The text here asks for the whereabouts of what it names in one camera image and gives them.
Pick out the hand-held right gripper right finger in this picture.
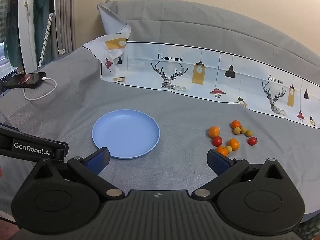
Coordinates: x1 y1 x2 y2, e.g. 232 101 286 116
191 149 292 201

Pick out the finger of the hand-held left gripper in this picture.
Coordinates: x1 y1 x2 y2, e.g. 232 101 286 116
0 124 69 161

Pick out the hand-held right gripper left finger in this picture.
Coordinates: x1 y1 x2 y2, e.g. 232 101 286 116
25 147 125 201

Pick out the plastic-wrapped orange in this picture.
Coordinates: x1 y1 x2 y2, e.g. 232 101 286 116
208 126 221 138

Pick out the blue plate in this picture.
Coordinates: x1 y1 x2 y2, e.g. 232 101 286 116
92 109 160 159

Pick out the grey bed sheet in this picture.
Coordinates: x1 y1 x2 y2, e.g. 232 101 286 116
0 44 320 227

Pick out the black smartphone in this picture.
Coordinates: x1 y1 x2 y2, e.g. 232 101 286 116
4 72 47 89

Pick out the printed white cloth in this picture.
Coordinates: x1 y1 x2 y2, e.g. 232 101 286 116
82 0 320 129

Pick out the dotted white pole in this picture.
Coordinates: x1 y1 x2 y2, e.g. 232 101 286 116
38 12 55 68

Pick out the green checked cloth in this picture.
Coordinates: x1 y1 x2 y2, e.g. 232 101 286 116
0 0 21 67

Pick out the grey curtain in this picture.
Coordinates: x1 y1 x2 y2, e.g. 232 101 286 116
54 0 76 57

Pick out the teal hanging cloth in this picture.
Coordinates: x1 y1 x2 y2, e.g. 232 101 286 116
33 0 52 49

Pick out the white charging cable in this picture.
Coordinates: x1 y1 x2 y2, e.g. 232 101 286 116
23 77 57 101

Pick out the white frame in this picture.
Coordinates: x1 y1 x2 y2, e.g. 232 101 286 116
17 0 38 73

